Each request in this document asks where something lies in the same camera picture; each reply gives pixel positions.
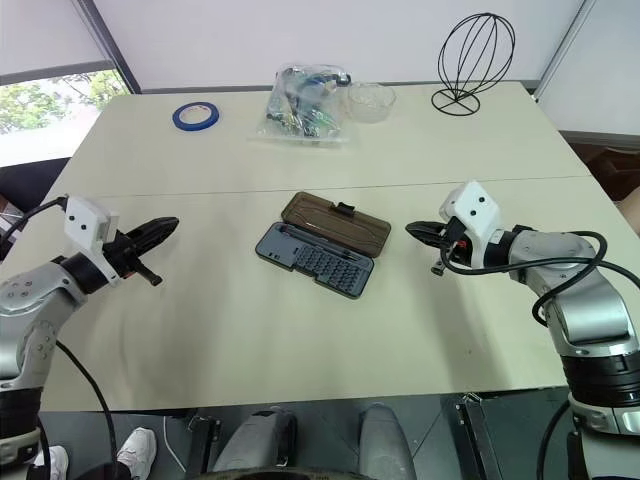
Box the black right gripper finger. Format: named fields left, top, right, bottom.
left=406, top=229, right=447, bottom=248
left=405, top=220, right=445, bottom=236

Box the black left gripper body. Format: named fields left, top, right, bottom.
left=102, top=232, right=164, bottom=288

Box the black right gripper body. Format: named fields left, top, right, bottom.
left=431, top=216, right=470, bottom=276

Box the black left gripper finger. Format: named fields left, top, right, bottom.
left=129, top=216, right=180, bottom=241
left=132, top=223, right=180, bottom=250

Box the screwdriver bit case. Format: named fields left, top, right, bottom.
left=254, top=190, right=393, bottom=301

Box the grey pen screwdriver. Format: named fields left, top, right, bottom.
left=281, top=225, right=362, bottom=264

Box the blue tape roll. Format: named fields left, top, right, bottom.
left=172, top=101, right=221, bottom=132

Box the clear plastic bowl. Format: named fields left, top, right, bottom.
left=346, top=82, right=397, bottom=124

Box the brown cardboard box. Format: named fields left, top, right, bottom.
left=568, top=142, right=640, bottom=202

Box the window with roller blind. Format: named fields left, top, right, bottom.
left=0, top=0, right=132, bottom=136

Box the clear plastic bag of parts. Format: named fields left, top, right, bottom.
left=248, top=62, right=354, bottom=147

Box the white sneaker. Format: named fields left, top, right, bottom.
left=116, top=427, right=158, bottom=480
left=31, top=445, right=70, bottom=480

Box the grey robot leg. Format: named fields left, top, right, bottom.
left=211, top=405, right=301, bottom=476
left=358, top=402, right=419, bottom=480

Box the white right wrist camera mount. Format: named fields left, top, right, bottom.
left=438, top=180, right=503, bottom=269

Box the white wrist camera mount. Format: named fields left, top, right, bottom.
left=64, top=196, right=124, bottom=287
left=438, top=180, right=503, bottom=269

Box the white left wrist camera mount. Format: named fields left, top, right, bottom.
left=64, top=196, right=124, bottom=287

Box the black wire head stand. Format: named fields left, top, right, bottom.
left=430, top=13, right=516, bottom=117

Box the black table leg bracket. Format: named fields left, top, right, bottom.
left=453, top=392, right=505, bottom=480
left=186, top=414, right=224, bottom=480

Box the thin white floor cable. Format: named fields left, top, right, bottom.
left=161, top=414, right=190, bottom=474

